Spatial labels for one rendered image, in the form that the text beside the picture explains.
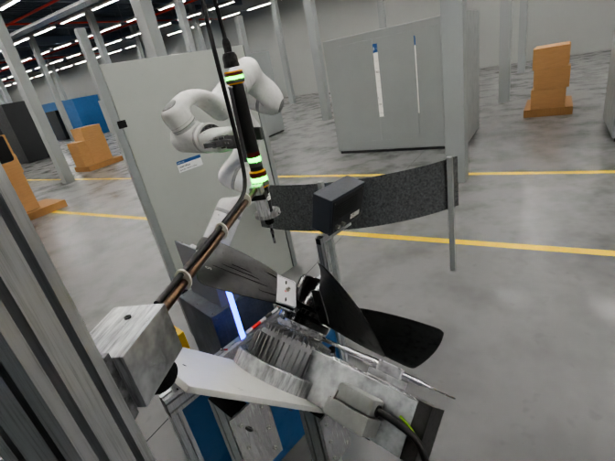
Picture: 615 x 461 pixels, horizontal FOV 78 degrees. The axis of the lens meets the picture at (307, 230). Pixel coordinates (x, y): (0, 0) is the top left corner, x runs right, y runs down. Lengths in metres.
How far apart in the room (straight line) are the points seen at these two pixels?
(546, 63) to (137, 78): 7.43
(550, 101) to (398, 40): 3.36
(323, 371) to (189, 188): 2.20
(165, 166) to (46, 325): 2.54
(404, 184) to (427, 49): 4.24
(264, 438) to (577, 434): 1.69
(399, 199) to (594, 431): 1.72
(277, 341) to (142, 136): 2.06
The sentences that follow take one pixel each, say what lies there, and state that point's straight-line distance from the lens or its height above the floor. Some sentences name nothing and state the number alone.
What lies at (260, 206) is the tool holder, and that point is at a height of 1.48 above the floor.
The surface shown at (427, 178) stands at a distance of 3.00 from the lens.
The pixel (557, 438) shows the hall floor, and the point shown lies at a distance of 2.34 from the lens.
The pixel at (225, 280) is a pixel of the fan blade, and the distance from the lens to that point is 0.93.
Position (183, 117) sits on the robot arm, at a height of 1.72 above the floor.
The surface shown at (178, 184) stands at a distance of 2.91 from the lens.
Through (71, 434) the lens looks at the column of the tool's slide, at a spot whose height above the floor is 1.57.
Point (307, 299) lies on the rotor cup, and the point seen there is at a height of 1.23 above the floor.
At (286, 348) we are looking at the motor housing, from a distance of 0.98.
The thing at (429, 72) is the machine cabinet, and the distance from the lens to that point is 6.94.
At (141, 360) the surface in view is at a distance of 0.46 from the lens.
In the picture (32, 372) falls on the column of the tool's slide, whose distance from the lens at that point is 0.36.
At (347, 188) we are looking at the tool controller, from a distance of 1.78.
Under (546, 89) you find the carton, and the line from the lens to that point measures 8.87.
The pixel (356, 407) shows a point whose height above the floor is 1.15.
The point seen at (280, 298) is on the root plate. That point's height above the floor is 1.25.
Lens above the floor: 1.80
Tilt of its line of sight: 24 degrees down
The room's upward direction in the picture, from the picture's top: 11 degrees counter-clockwise
